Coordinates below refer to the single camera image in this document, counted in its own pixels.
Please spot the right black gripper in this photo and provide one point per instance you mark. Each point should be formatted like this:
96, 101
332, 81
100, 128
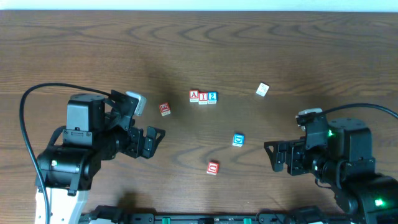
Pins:
294, 157

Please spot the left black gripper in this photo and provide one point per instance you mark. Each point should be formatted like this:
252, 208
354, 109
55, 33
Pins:
137, 142

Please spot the red letter A block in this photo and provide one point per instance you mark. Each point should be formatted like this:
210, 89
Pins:
193, 96

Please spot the red letter I block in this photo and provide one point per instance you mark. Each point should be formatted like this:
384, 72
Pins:
202, 98

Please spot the blue number 2 block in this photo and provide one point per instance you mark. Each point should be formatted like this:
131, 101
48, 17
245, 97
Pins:
212, 97

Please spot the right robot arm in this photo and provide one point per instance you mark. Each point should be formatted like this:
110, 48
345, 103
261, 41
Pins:
340, 153

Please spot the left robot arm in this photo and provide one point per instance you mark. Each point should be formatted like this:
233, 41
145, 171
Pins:
97, 128

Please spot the red letter E block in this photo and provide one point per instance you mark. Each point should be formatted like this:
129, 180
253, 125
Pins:
164, 109

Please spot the blue letter D block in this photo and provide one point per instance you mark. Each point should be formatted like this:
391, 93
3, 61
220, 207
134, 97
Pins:
238, 140

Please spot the white picture block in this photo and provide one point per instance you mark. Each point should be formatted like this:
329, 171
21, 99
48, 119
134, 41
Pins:
262, 89

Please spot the red letter U block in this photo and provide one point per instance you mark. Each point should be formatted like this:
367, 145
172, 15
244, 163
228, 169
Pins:
212, 168

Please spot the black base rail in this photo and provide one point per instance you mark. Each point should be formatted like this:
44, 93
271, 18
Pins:
114, 215

